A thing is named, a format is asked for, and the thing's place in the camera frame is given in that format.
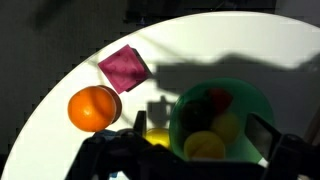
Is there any pink toy block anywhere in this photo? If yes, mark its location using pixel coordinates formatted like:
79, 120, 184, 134
97, 44, 154, 95

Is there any red toy ball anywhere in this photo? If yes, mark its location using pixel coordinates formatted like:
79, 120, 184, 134
207, 87, 234, 116

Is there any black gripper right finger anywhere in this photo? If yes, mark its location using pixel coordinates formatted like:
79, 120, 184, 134
244, 112, 283, 162

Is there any yellow toy banana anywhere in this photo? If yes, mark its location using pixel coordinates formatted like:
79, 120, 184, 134
144, 127, 172, 150

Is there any small yellow toy ball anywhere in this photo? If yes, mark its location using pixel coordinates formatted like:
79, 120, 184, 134
183, 130, 227, 160

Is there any orange toy fruit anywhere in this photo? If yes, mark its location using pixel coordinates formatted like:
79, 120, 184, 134
67, 84, 123, 133

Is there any dark purple toy ball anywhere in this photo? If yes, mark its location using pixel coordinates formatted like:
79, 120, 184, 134
179, 100, 214, 133

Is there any translucent green plastic bowl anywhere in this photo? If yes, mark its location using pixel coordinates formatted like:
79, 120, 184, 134
168, 77, 276, 164

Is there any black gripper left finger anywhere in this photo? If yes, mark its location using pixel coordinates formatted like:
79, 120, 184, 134
133, 110, 148, 135

